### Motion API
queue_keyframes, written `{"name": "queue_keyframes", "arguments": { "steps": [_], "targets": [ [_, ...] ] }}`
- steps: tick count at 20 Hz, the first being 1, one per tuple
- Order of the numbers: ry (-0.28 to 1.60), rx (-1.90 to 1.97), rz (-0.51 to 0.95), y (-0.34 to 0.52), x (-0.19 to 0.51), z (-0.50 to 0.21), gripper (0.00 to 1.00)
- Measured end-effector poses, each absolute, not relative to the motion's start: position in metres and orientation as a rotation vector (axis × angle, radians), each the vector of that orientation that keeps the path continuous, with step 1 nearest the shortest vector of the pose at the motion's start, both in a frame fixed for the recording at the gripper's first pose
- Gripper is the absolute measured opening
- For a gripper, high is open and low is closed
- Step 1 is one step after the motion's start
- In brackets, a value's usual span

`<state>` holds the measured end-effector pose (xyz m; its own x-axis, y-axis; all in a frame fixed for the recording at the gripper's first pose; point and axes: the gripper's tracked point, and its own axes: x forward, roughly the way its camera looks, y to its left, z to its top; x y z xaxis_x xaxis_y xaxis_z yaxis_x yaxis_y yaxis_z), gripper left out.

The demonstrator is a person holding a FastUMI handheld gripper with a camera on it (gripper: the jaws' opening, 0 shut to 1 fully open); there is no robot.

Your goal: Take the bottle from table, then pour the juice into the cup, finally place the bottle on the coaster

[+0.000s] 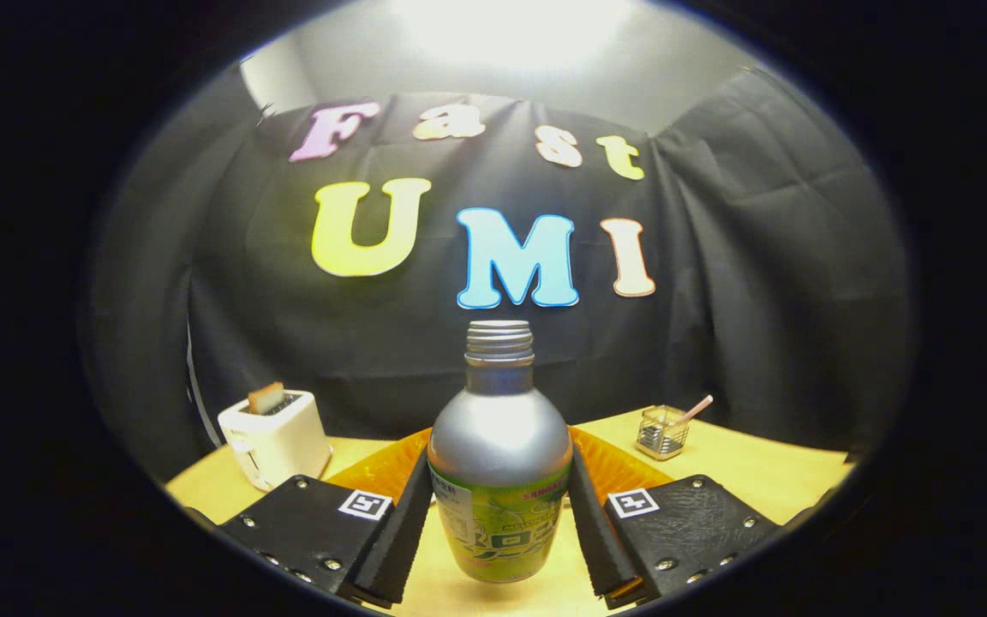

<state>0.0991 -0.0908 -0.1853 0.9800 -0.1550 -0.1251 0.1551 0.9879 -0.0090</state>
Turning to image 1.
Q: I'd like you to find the toast slice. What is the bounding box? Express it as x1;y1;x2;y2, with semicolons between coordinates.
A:
247;381;285;416

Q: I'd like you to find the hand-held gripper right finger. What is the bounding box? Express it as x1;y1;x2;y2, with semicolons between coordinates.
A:
568;426;781;611

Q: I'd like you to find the white toaster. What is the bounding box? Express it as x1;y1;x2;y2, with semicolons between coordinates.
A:
218;390;333;493

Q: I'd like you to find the silver juice bottle green label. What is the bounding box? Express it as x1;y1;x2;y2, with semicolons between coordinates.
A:
427;320;574;584

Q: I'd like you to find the wooden table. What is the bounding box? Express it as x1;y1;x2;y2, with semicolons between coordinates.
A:
165;407;854;617

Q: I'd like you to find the pink straw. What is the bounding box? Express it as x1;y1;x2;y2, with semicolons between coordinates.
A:
673;394;715;427

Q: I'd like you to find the wire mesh holder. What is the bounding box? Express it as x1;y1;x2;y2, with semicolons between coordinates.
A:
635;404;691;462

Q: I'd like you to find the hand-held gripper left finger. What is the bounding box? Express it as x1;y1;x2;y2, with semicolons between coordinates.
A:
218;428;434;609

